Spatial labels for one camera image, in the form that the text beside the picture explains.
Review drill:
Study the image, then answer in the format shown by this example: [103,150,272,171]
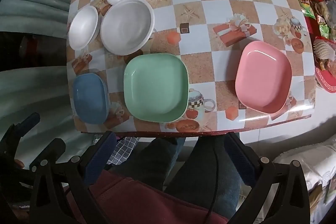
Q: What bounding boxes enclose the person's maroon top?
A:
[66,169,229,224]

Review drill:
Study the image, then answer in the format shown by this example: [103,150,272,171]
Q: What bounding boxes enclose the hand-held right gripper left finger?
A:
[29,131,117,224]

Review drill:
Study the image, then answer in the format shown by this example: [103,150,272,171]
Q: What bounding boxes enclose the person's right leg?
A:
[165,134,245,215]

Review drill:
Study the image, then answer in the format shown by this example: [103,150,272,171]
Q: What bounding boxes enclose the blue plaid cloth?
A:
[109,137,140,166]

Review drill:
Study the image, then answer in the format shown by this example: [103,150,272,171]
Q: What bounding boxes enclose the large white foam bowl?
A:
[100,0,155,55]

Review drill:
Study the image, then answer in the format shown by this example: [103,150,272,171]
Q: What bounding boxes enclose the white foam fruit net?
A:
[313,39,335,61]

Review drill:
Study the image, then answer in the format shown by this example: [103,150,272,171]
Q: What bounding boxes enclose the red snack tray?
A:
[286,0,336,94]

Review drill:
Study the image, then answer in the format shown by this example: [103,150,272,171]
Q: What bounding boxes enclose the small white foam bowl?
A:
[68,6,100,51]

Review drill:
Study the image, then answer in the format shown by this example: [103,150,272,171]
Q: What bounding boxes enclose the white fluffy blanket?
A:
[273,135,336,215]

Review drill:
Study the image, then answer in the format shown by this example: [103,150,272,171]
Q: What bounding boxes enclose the pink square plate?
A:
[234,41,293,114]

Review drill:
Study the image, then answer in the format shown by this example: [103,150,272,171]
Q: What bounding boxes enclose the green square plate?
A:
[123,53,190,124]

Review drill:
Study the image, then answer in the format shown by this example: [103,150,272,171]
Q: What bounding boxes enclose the blue square plate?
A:
[73,73,110,125]

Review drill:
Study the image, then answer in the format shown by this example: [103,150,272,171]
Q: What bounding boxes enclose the small green snack packet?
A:
[319,23,330,39]

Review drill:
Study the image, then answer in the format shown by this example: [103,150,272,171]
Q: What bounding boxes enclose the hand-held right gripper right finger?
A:
[223,132,312,224]

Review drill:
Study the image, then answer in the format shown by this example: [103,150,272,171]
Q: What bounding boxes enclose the person's leg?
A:
[165,134,245,215]
[110,136,181,191]

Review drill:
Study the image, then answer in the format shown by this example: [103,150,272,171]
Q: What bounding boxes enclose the person's left leg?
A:
[110,136,181,191]

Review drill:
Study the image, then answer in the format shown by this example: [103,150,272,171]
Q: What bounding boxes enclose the checkered printed tablecloth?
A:
[66,0,317,134]

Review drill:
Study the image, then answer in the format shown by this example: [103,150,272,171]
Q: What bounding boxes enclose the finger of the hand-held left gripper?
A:
[29,138,67,172]
[0,112,41,161]

